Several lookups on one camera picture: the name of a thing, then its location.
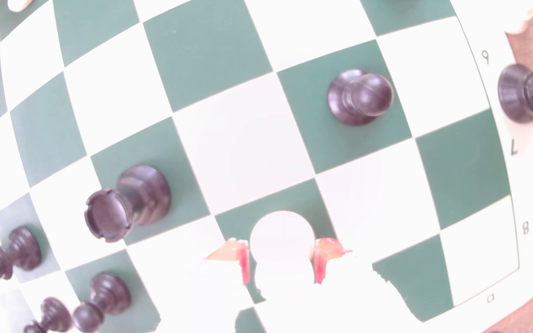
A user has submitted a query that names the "white rook chess piece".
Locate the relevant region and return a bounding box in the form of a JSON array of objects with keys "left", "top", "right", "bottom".
[{"left": 249, "top": 210, "right": 316, "bottom": 301}]

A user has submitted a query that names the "black rook chess piece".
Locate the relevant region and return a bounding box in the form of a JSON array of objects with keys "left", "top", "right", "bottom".
[{"left": 84, "top": 165, "right": 172, "bottom": 243}]

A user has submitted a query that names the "black pawn chess piece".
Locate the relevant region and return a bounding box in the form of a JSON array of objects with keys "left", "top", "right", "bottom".
[
  {"left": 327, "top": 68, "right": 394, "bottom": 126},
  {"left": 72, "top": 272, "right": 131, "bottom": 333},
  {"left": 23, "top": 296, "right": 74, "bottom": 333}
]

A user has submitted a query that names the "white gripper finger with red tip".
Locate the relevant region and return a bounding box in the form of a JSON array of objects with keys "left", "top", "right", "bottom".
[
  {"left": 259, "top": 237, "right": 422, "bottom": 333},
  {"left": 158, "top": 238, "right": 254, "bottom": 333}
]

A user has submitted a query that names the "green white chess mat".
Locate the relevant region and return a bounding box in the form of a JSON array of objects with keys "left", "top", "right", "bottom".
[{"left": 0, "top": 0, "right": 533, "bottom": 333}]

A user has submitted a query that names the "black bishop on board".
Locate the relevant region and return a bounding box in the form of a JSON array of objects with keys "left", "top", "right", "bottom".
[{"left": 0, "top": 227, "right": 43, "bottom": 285}]

